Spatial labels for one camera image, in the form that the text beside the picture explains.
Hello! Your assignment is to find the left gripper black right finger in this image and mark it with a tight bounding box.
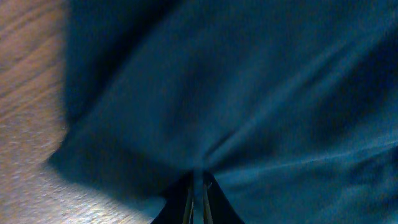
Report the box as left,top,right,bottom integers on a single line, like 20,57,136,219
203,172,244,224

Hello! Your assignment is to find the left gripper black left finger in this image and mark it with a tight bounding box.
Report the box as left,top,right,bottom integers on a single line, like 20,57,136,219
150,172,193,224

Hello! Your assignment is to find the navy blue garment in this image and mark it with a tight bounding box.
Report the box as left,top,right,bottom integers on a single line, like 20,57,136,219
48,0,397,223

